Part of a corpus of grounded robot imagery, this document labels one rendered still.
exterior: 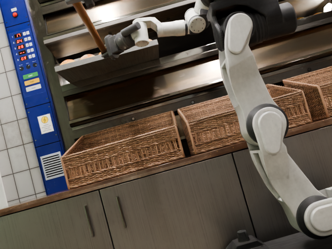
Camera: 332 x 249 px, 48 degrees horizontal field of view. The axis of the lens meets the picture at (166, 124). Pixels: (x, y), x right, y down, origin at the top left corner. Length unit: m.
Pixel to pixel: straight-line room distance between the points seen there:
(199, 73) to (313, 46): 0.69
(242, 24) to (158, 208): 0.84
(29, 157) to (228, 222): 1.24
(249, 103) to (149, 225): 0.71
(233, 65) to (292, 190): 0.47
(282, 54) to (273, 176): 1.16
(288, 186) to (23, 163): 1.57
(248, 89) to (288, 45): 1.09
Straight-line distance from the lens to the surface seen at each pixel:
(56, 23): 2.44
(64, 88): 2.32
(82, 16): 1.45
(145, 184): 1.66
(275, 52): 2.35
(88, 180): 1.75
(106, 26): 2.20
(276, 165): 1.31
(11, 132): 2.40
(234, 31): 1.33
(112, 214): 1.69
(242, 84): 1.33
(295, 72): 2.34
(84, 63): 2.01
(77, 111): 2.28
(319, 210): 1.33
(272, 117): 1.28
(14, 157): 2.39
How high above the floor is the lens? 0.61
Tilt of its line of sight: 5 degrees up
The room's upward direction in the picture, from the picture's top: 16 degrees counter-clockwise
